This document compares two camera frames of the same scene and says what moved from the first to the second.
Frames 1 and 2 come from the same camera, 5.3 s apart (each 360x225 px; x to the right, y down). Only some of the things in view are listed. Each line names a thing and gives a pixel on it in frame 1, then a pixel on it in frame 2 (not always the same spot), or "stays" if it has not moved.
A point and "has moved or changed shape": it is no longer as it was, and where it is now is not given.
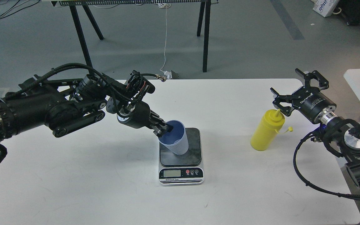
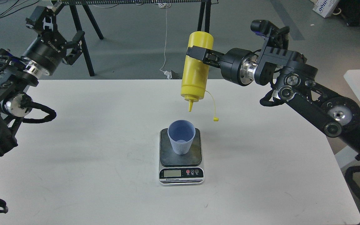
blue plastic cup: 176,140 has moved or changed shape
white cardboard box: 325,7 stays
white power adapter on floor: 169,74 stays
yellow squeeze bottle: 272,123 -> 195,72
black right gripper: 308,101 -> 237,65
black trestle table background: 204,6 stays
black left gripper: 139,114 -> 47,51
